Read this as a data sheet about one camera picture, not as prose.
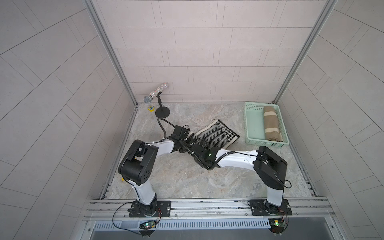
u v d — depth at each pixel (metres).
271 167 0.48
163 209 0.71
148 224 0.65
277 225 0.67
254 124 1.05
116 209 0.71
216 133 0.97
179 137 0.75
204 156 0.65
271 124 0.99
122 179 0.46
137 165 0.46
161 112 1.09
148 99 0.88
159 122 0.78
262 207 0.70
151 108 1.12
